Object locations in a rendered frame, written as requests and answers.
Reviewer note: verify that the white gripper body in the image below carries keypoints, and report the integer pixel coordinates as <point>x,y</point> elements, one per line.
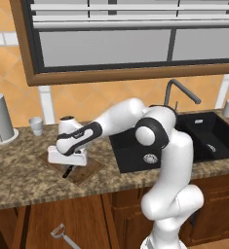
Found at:
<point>67,158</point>

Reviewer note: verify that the brown framed window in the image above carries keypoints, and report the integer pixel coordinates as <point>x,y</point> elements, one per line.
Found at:
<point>86,76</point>

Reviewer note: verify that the brown wooden cutting board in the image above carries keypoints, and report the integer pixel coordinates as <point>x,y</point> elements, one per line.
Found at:
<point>85,173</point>

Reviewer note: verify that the white cup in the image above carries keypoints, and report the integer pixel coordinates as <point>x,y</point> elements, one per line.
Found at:
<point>36,125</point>

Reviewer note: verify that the dark grey tap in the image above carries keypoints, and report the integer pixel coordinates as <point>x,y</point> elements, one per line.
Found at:
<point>181,87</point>

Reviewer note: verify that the white window blind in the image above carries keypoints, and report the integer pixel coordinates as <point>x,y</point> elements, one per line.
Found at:
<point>119,14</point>

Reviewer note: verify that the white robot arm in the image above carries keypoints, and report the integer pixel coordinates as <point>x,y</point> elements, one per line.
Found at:
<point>171,155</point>

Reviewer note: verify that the brown wooden cupboard door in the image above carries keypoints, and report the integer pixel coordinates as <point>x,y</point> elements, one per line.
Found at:
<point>220,207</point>
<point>127,220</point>
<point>70,220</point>

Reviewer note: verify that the black double sink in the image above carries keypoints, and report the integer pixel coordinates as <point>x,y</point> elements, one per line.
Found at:
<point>210,136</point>

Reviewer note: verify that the grey peeler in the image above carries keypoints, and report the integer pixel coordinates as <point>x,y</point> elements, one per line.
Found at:
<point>60,232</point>

